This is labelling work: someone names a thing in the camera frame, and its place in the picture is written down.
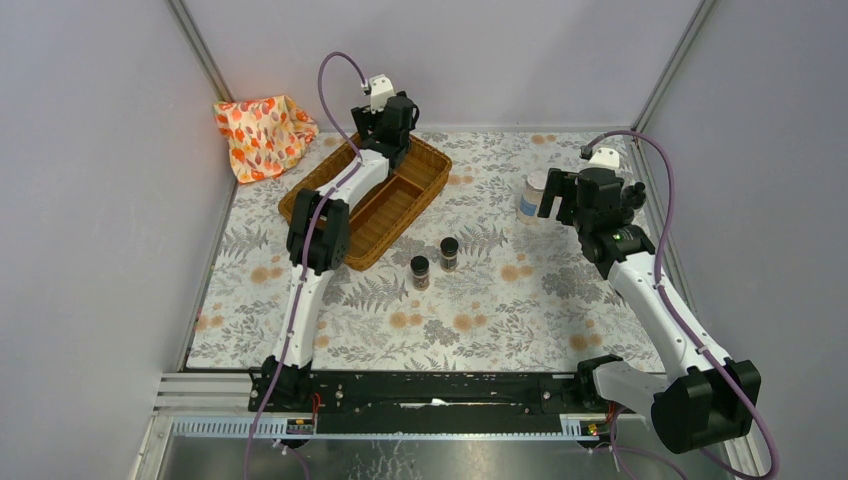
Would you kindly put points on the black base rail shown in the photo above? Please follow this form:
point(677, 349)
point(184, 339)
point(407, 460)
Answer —
point(407, 402)

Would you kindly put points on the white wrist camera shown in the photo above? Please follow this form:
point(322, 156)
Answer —
point(605, 157)
point(379, 89)

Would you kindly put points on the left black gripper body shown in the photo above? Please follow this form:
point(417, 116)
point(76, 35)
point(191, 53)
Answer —
point(363, 118)

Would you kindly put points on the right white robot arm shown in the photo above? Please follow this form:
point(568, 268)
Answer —
point(701, 400)

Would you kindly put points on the dark spice jar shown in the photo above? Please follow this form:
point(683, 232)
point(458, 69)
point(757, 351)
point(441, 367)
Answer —
point(420, 270)
point(449, 247)

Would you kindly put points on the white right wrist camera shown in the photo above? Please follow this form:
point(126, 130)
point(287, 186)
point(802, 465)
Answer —
point(605, 157)

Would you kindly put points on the aluminium frame rail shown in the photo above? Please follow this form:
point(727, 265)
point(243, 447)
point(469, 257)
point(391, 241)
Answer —
point(192, 34)

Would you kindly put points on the dark spice jar right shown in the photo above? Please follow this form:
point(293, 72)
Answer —
point(449, 247)

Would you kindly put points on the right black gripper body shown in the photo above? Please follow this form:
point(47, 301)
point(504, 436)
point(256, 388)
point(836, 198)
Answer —
point(564, 184)

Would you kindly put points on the blue label pellet jar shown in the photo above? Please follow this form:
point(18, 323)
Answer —
point(531, 196)

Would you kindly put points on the orange floral cloth bag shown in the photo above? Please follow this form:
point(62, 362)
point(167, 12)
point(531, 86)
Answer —
point(266, 137)

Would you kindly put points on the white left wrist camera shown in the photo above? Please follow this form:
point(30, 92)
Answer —
point(379, 89)

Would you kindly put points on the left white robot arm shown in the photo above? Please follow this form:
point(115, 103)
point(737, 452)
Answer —
point(319, 239)

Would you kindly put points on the dark spice jar left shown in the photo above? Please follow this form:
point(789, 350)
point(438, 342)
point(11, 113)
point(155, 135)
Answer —
point(420, 270)

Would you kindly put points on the brown wicker divided basket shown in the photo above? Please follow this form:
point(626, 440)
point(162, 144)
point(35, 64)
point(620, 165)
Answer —
point(386, 211)

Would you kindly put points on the floral patterned table mat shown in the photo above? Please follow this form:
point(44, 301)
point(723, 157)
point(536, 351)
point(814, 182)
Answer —
point(522, 297)

